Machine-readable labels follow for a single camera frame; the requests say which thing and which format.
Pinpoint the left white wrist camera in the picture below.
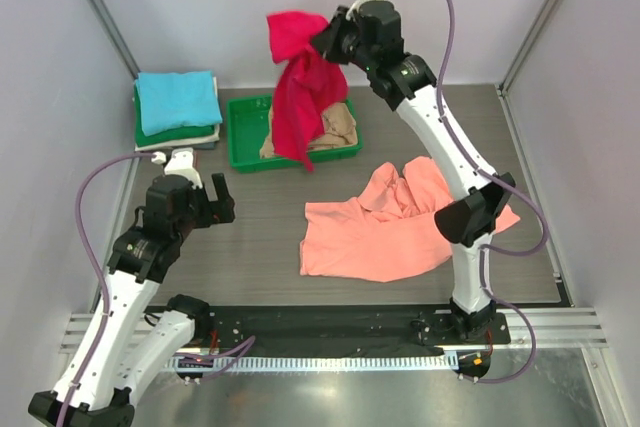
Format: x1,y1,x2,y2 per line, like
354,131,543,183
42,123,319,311
151,147,203,189

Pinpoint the aluminium frame rail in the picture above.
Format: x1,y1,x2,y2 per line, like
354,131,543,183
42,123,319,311
58,307,608,354

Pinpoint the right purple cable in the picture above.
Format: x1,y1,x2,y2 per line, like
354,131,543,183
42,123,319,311
369,0,551,383

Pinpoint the salmon pink t shirt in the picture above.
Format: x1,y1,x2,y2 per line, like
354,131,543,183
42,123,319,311
298,155,522,283

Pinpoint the right corner frame post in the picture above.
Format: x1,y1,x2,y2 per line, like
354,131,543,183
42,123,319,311
497,0,594,98

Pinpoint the purple cable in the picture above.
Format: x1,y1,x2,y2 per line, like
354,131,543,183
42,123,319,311
54,154,161,427
369,0,551,383

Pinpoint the corner frame post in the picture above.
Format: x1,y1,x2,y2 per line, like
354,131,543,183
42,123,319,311
87,0,140,78
497,0,594,98

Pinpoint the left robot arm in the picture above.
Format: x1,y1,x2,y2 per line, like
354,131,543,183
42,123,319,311
28,173,235,426

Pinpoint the folded white shirt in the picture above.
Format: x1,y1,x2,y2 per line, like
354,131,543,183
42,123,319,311
134,77,221,152

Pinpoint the left corner frame post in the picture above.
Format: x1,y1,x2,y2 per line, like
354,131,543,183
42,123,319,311
87,0,140,78

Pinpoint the folded green shirt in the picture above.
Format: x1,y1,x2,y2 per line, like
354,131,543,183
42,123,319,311
133,86,221,149

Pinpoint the green plastic tray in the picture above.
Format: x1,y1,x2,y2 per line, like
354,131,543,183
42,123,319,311
226,94,362,173

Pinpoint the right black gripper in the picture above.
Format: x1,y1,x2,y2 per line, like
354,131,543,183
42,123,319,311
312,7,375,74

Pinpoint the slotted cable duct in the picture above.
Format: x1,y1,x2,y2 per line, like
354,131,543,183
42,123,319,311
161,351,458,375

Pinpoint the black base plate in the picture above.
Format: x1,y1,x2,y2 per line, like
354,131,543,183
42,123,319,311
196,304,511,358

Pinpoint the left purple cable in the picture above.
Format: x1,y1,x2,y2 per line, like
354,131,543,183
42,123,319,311
54,154,161,427

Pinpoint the tan t shirt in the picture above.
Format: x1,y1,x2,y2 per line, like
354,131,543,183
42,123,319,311
258,102,359,159

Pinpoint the red t shirt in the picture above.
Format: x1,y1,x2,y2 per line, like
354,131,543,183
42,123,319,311
267,11,348,172

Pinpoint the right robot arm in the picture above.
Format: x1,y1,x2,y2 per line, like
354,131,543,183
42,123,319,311
311,0,515,343

